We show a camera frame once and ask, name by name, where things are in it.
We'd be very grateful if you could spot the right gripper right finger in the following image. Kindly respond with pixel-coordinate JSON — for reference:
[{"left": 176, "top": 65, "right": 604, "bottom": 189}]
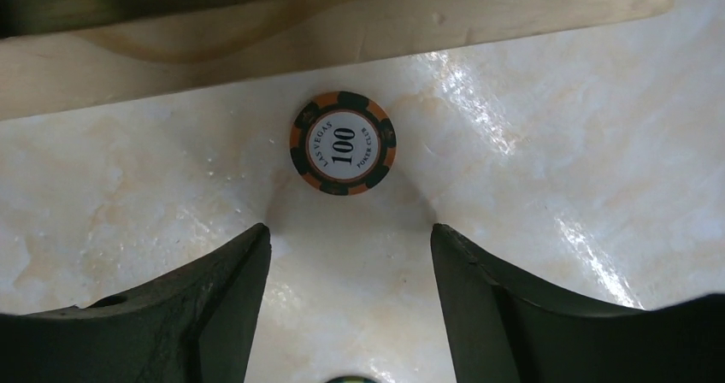
[{"left": 430, "top": 224, "right": 724, "bottom": 382}]

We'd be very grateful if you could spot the wooden clothes rack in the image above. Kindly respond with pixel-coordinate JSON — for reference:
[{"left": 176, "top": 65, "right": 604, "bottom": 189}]
[{"left": 1, "top": 0, "right": 675, "bottom": 120}]

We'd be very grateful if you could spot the green 20 chip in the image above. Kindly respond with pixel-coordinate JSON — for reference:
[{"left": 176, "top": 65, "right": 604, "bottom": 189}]
[{"left": 326, "top": 375, "right": 377, "bottom": 383}]

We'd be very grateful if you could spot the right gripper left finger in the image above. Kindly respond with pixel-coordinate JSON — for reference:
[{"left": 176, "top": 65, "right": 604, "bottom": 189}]
[{"left": 1, "top": 223, "right": 271, "bottom": 382}]

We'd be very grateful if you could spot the orange black 100 chip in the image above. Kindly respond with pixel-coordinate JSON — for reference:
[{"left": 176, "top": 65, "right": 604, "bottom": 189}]
[{"left": 289, "top": 91, "right": 397, "bottom": 196}]

